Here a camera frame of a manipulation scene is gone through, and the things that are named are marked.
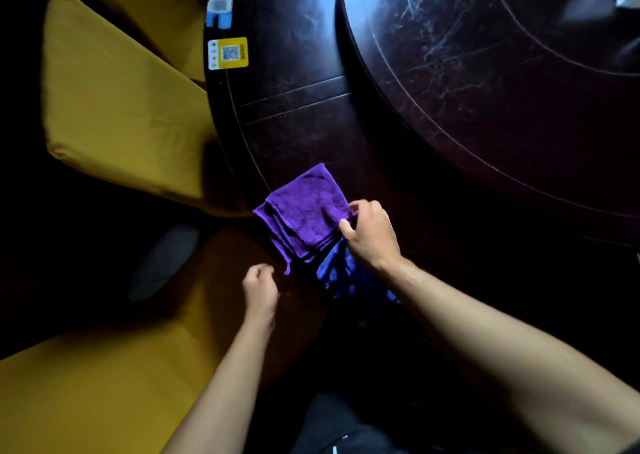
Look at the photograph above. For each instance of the person's left hand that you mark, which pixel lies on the person's left hand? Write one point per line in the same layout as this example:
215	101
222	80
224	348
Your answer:
260	293

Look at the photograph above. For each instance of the person's right hand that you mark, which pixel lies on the person's right hand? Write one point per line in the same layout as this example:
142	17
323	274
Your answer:
372	236

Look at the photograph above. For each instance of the person's left fingers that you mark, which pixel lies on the person's left fingers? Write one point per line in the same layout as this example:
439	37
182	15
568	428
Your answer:
259	271

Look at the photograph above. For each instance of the person's right thumb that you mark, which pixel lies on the person's right thumb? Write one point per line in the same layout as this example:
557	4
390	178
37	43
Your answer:
347	229

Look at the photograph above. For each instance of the purple cleaning cloth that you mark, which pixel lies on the purple cleaning cloth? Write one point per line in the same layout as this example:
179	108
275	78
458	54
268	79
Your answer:
305	213

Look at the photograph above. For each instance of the person's right forearm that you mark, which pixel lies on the person's right forearm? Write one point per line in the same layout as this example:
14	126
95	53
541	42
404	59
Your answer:
520	358

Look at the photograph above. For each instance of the person's left forearm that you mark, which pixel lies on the person's left forearm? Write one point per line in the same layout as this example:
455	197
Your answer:
220	393

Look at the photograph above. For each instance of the blue cleaning cloth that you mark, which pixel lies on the blue cleaning cloth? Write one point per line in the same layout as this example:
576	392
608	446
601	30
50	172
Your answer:
345	271

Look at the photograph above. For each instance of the person's dark shoe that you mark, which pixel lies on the person's dark shoe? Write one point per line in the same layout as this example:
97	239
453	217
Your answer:
162	261

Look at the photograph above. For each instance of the yellow covered chair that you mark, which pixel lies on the yellow covered chair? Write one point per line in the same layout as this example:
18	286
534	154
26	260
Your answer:
165	13
130	108
115	363

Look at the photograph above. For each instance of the person's dark trousers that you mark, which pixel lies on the person's dark trousers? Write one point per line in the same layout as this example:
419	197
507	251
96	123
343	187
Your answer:
345	428

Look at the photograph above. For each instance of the dark round turntable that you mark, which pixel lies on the dark round turntable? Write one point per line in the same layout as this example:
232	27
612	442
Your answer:
495	83

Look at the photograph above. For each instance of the yellow square sticker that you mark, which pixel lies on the yellow square sticker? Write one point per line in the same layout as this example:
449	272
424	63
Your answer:
228	53

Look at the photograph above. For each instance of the blue and white sticker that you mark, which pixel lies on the blue and white sticker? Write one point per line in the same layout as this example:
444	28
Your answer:
219	12

